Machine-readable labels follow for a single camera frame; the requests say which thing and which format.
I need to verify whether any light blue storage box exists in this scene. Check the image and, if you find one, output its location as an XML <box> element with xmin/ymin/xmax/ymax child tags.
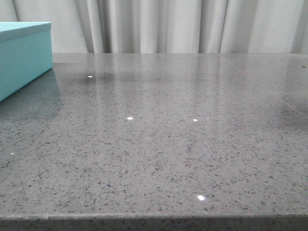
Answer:
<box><xmin>0</xmin><ymin>22</ymin><xmax>53</xmax><ymax>100</ymax></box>

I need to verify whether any white pleated curtain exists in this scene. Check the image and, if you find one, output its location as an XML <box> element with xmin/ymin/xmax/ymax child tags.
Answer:
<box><xmin>0</xmin><ymin>0</ymin><xmax>308</xmax><ymax>54</ymax></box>

